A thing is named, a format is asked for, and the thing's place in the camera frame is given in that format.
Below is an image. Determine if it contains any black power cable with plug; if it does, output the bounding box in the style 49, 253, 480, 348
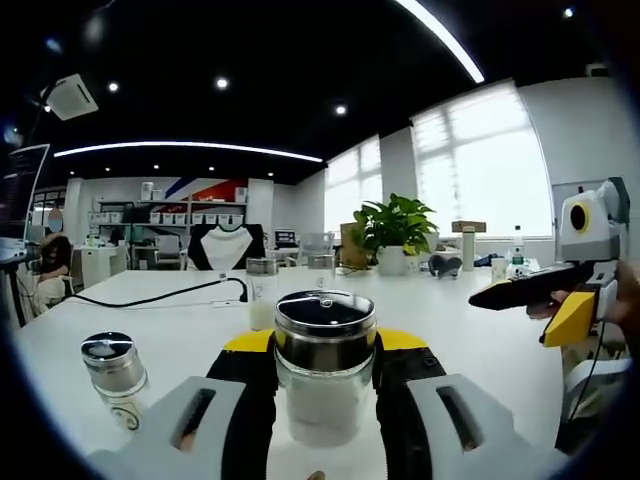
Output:
62, 275, 250, 309

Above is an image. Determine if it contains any right hand-held gripper cable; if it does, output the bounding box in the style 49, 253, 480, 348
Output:
567, 319, 609, 426

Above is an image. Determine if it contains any ceiling air conditioner unit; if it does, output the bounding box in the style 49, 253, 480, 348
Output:
39, 73, 100, 123

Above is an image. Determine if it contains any long ceiling light strip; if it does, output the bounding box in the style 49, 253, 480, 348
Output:
53, 140, 325, 164
393, 0, 487, 85

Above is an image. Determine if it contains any chair with black white shirt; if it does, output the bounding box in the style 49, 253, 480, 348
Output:
186, 223, 267, 272

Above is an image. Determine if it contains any person's right hand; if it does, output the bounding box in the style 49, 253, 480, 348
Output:
526, 259, 640, 329

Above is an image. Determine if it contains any green potted plant white pot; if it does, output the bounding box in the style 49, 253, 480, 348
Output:
352, 193, 441, 277

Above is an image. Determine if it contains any white thermos bottle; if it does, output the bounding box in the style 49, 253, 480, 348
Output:
460, 225, 476, 273

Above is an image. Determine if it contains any small seasoning bottle white powder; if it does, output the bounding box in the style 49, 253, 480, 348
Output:
80, 329, 151, 434
273, 289, 377, 449

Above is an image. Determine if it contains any clear plastic water bottle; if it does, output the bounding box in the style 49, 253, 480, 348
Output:
510, 225, 527, 270

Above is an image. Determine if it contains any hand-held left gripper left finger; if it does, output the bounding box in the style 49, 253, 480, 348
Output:
87, 329, 280, 480

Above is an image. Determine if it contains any tall seasoning bottle pale powder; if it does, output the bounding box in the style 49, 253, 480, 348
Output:
245, 257, 279, 332

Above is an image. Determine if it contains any tall seasoning bottle brown powder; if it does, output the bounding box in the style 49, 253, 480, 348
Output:
306, 253, 337, 294

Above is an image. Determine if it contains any brown cardboard bag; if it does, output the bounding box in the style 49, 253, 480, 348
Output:
340, 221, 372, 270

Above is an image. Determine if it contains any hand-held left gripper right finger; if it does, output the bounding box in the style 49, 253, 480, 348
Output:
372, 327, 571, 480

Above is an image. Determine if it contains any open silver laptop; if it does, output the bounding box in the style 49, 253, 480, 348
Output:
0, 143, 52, 265

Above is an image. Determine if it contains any white office chair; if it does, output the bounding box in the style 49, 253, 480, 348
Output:
562, 357, 634, 426

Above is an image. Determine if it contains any shelf with white bins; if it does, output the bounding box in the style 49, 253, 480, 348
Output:
92, 180, 250, 251

